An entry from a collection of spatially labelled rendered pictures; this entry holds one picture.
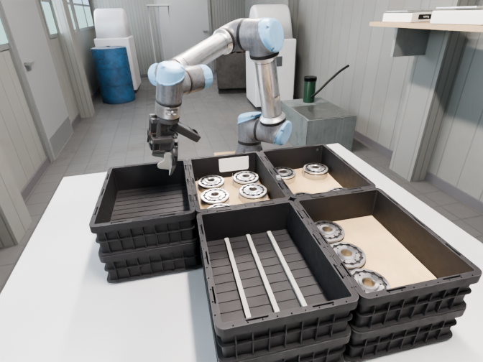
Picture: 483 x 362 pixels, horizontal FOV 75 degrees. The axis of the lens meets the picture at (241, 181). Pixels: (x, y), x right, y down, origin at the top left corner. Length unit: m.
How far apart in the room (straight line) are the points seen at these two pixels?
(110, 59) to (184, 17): 3.11
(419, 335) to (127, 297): 0.80
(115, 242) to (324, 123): 2.83
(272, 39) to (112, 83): 5.21
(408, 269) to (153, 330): 0.70
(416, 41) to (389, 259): 2.33
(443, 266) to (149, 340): 0.77
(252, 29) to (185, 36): 7.57
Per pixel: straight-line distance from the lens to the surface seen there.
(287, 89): 5.31
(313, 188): 1.26
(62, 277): 1.21
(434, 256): 0.97
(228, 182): 1.29
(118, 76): 6.27
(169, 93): 0.93
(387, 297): 0.75
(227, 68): 6.35
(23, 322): 1.13
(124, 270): 1.08
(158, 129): 0.99
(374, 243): 1.03
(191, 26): 8.81
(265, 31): 1.23
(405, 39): 3.01
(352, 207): 1.09
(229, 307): 0.80
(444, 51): 3.03
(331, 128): 3.57
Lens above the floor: 1.45
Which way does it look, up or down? 28 degrees down
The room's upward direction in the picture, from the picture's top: 2 degrees counter-clockwise
